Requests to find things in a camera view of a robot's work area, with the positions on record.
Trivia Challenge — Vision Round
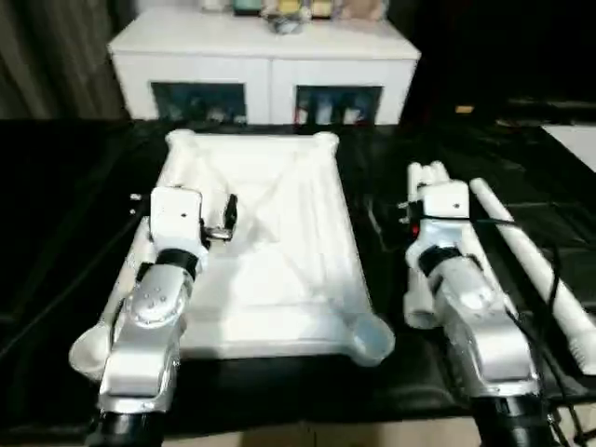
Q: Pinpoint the white plastic table top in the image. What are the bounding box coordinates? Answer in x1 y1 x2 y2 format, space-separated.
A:
68 129 396 381

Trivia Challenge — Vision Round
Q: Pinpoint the white cabinet with glass doors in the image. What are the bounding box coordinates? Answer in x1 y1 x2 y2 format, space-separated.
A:
107 8 423 126

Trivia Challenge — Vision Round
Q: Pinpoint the black table mat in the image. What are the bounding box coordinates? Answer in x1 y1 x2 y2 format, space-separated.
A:
0 118 596 432

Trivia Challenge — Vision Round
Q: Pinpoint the white flat board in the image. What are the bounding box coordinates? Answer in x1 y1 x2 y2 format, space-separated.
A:
542 124 596 176

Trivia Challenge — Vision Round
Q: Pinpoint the black white spotted toy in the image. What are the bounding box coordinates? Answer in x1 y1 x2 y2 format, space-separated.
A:
260 7 304 34

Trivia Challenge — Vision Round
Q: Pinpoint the black cabinet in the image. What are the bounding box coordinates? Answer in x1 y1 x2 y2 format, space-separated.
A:
409 0 596 127

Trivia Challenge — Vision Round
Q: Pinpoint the beige plush toy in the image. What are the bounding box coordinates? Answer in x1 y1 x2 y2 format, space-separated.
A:
334 0 387 22

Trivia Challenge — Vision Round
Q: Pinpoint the grey curtain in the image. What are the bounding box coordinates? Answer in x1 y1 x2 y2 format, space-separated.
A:
0 0 127 121

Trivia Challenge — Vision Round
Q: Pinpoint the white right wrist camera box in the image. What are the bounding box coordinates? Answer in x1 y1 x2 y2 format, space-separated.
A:
404 181 469 276

